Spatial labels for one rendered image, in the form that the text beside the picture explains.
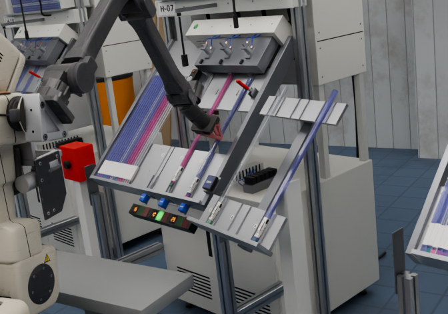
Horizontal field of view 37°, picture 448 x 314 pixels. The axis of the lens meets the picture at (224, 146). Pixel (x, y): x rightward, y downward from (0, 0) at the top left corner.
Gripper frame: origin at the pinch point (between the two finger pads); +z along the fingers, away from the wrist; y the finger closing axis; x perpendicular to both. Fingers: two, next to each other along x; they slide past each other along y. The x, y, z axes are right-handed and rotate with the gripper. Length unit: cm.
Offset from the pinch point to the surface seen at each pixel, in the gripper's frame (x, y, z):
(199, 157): 8.7, 5.6, 1.0
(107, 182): 26, 47, 0
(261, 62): -30.1, -6.3, -4.2
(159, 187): 22.6, 17.7, 1.1
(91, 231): 37, 95, 37
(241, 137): -1.2, -10.0, 0.3
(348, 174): -24, -10, 62
